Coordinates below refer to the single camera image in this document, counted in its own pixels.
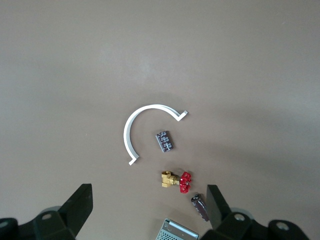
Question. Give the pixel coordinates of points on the metal mesh power supply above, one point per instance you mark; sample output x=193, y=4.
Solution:
x=175, y=231

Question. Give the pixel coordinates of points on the brass valve red handwheel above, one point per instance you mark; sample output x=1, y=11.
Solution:
x=168, y=179

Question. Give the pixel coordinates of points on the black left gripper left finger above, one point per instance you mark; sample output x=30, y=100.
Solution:
x=72, y=212

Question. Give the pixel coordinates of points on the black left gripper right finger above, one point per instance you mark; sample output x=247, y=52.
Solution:
x=220, y=217

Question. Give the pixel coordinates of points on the white curved plastic bracket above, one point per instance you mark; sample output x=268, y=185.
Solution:
x=126, y=135

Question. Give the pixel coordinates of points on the brown table cover mat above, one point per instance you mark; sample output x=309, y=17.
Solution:
x=75, y=75

